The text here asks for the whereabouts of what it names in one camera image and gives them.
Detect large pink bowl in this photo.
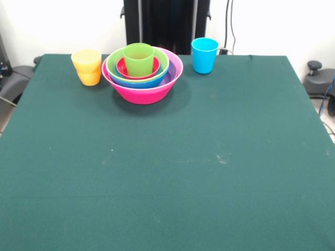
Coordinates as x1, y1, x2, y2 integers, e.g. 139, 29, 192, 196
100, 48, 184, 106

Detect large blue bowl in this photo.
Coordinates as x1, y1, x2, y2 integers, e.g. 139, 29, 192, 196
108, 65, 170, 89

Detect purple bowl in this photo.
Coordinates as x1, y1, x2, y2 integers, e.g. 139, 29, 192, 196
157, 61, 178, 88

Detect green bowl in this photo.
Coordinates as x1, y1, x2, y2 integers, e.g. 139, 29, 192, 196
105, 45, 170, 83

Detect green cup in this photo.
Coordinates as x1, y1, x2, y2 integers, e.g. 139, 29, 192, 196
122, 43, 155, 77

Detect small pink bowl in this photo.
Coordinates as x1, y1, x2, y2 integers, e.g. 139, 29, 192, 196
116, 56, 161, 80

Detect small translucent blue bowl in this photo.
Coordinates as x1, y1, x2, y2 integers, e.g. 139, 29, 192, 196
114, 59, 162, 81

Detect blue cup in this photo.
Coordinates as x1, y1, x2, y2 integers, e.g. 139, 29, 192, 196
191, 37, 219, 74

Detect dark green tablecloth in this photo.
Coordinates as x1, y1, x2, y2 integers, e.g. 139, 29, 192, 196
0, 53, 335, 251

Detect orange cup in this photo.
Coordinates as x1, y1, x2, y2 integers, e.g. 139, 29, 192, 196
76, 66, 102, 86

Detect yellow cup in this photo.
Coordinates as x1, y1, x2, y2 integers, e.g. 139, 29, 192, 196
71, 49, 102, 73

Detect black hanging cable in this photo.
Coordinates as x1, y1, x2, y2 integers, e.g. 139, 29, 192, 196
219, 0, 237, 55

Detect grey pedestal foot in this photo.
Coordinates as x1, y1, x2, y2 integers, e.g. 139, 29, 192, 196
0, 56, 42, 105
303, 60, 335, 98

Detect blue cable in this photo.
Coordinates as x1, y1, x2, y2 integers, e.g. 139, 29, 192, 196
318, 75, 335, 117

